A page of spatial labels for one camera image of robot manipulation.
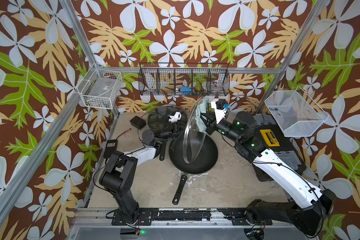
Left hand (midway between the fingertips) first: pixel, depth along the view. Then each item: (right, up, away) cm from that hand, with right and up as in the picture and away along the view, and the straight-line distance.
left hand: (191, 130), depth 65 cm
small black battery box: (-38, +7, +47) cm, 61 cm away
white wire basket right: (+60, +9, +17) cm, 63 cm away
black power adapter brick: (-51, -11, +34) cm, 62 cm away
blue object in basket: (-1, +26, +30) cm, 40 cm away
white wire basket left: (-52, +24, +21) cm, 61 cm away
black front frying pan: (+11, -19, +24) cm, 33 cm away
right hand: (+3, +8, -2) cm, 8 cm away
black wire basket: (-2, +34, +35) cm, 49 cm away
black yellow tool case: (+50, -6, +18) cm, 53 cm away
